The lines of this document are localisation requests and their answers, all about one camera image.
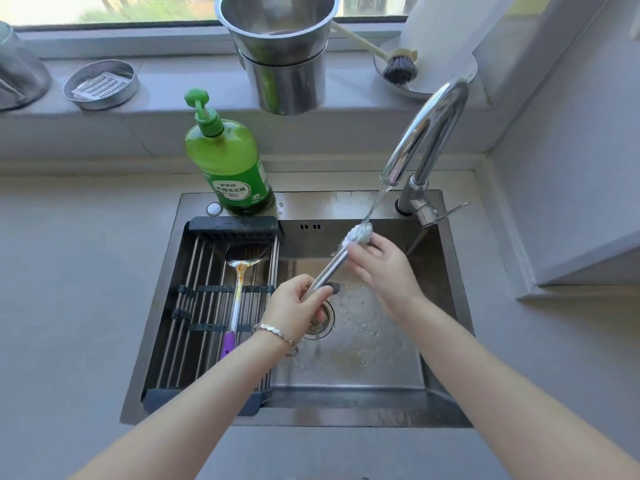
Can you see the person's right hand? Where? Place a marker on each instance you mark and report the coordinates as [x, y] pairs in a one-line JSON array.
[[387, 277]]

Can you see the person's left hand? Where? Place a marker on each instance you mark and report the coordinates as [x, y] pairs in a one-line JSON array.
[[290, 307]]

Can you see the person's right thumb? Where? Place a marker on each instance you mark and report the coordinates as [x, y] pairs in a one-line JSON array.
[[359, 259]]

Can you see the person's left thumb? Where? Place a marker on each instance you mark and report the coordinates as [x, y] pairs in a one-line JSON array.
[[317, 296]]

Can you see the steel tongs with white tips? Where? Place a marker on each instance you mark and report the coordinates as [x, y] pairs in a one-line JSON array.
[[334, 267]]

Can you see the person's left forearm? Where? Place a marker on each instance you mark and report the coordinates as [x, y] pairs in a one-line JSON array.
[[200, 399]]

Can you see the person's right forearm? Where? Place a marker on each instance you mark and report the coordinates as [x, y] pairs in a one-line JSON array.
[[490, 394]]

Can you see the round sink drain strainer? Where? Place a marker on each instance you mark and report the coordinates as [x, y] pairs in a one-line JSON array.
[[324, 322]]

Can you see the stainless steel sink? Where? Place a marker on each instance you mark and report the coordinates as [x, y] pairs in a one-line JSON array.
[[360, 359]]

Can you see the black steel sink drying rack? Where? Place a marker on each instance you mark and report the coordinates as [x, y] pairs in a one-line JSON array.
[[235, 227]]

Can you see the round steel sink hole cap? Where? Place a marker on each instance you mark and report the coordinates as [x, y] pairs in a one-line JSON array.
[[214, 208]]

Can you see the green dish soap pump bottle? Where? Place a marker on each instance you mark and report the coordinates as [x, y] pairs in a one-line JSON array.
[[230, 159]]

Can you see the chrome gooseneck faucet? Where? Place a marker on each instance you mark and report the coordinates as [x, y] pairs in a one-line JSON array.
[[435, 114]]

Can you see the small stainless steel pot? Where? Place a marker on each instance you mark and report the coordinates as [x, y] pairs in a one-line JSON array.
[[287, 84]]

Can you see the dish brush with black bristles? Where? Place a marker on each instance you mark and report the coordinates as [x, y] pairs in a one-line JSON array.
[[400, 67]]

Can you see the round steel holder base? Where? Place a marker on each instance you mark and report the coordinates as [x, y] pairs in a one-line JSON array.
[[450, 82]]

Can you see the white paper towel roll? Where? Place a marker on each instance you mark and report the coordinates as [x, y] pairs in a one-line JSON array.
[[450, 29]]

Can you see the large stainless steel pot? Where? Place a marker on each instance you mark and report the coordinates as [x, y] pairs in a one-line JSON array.
[[277, 24]]

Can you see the round shallow steel tin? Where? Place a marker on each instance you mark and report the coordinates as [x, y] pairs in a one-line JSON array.
[[100, 97]]

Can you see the small flat steel grater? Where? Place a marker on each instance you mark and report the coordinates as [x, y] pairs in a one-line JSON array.
[[102, 86]]

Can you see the clear glass jar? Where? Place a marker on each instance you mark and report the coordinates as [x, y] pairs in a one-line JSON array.
[[20, 74]]

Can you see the window frame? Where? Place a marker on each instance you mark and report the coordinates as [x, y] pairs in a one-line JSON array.
[[125, 22]]

